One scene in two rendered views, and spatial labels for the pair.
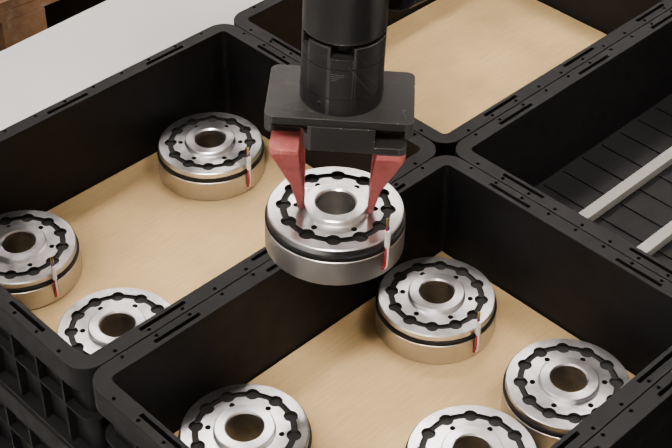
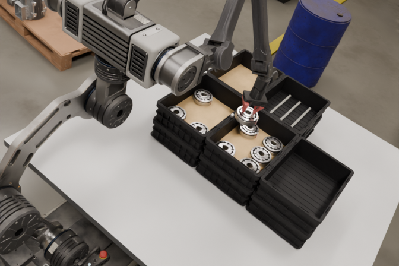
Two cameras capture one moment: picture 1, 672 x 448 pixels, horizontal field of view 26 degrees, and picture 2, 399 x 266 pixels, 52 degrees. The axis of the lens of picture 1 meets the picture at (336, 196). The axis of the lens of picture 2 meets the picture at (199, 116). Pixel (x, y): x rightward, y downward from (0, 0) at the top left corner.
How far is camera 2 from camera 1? 95 cm
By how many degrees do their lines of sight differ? 15
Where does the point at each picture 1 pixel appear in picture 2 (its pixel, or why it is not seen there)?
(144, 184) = (190, 101)
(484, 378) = (257, 142)
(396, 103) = (263, 98)
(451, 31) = (237, 75)
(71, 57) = not seen: hidden behind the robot
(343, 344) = (233, 134)
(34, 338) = (193, 130)
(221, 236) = (207, 113)
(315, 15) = (258, 85)
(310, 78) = (253, 94)
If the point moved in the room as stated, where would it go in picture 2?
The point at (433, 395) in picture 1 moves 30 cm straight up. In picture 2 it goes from (250, 144) to (271, 98)
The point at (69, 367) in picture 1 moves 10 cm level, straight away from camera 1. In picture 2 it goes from (201, 136) to (193, 120)
